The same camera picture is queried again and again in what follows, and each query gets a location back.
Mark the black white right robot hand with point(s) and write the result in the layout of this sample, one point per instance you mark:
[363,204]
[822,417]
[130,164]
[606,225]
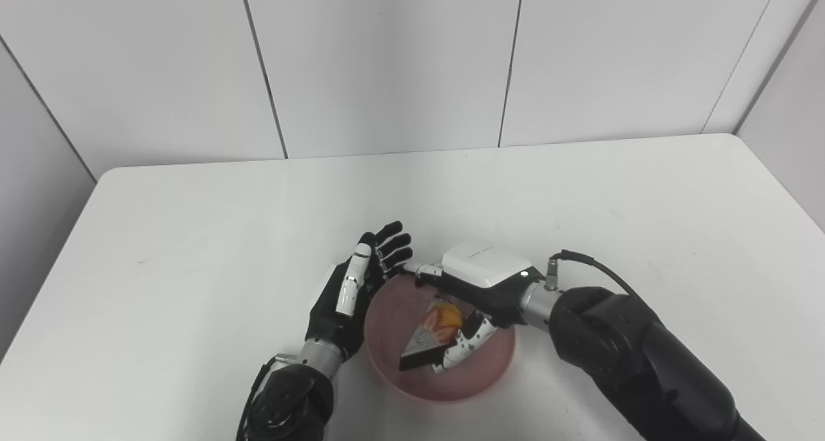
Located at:
[483,267]

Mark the chocolate cake slice with fruit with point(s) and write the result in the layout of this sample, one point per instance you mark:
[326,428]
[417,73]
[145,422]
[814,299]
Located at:
[425,347]

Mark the pink round plate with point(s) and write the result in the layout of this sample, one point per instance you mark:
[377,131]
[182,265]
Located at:
[477,376]

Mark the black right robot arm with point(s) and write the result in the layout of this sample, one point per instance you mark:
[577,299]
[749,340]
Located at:
[619,344]

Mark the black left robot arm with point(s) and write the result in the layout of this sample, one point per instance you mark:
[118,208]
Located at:
[290,402]

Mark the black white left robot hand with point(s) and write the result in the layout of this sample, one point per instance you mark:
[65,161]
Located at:
[335,318]

